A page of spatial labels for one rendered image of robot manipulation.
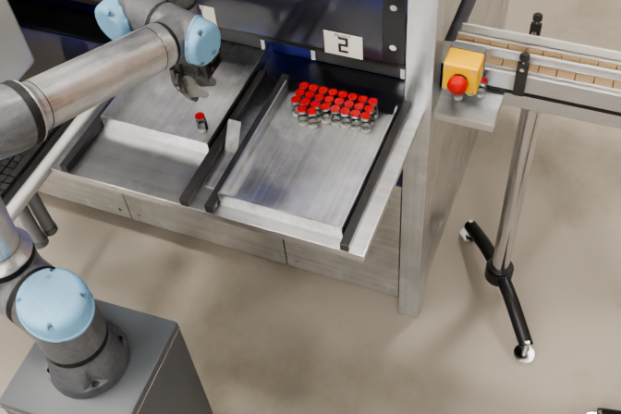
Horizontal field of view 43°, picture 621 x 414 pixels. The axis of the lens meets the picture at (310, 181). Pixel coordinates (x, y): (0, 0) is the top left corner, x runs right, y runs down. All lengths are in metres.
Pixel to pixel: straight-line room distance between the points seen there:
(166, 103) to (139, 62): 0.59
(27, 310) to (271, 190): 0.52
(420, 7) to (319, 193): 0.41
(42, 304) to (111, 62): 0.43
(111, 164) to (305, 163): 0.41
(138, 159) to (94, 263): 1.03
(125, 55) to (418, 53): 0.65
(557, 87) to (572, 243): 0.99
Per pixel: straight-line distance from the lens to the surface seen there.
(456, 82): 1.60
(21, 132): 1.11
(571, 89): 1.75
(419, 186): 1.92
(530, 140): 1.93
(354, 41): 1.65
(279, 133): 1.69
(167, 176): 1.66
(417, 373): 2.35
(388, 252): 2.18
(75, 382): 1.50
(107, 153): 1.74
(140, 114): 1.80
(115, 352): 1.50
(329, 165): 1.62
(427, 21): 1.57
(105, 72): 1.19
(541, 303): 2.50
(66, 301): 1.37
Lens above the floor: 2.10
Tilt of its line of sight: 50 degrees down
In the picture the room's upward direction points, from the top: 6 degrees counter-clockwise
